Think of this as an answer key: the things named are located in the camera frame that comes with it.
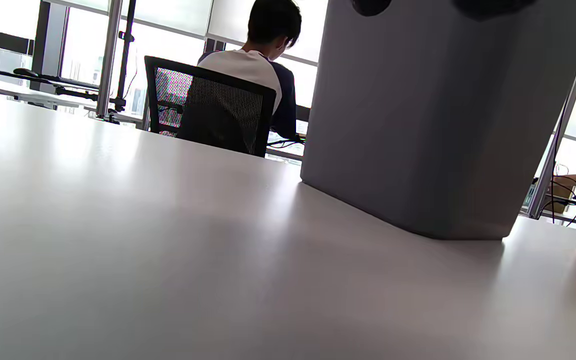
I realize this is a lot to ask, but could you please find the grey plastic bin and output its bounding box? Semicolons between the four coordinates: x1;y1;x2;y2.
300;0;576;241

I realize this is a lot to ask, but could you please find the black mesh office chair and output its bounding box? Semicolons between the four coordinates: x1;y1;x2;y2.
144;55;277;158

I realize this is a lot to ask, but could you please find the white background desk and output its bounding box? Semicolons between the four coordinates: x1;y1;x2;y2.
0;72;144;126

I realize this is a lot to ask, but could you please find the white office desk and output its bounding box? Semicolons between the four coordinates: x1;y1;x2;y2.
265;132;310;162

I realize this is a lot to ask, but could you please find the black stand pole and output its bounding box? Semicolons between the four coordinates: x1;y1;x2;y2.
110;0;138;114

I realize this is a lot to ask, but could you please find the aluminium frame post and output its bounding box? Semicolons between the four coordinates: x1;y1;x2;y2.
95;0;124;119

